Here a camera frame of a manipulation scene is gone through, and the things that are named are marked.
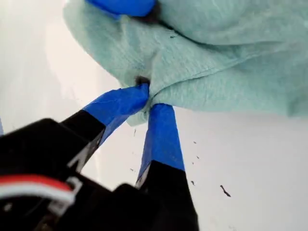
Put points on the green t-shirt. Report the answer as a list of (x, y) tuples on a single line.
[(216, 72)]

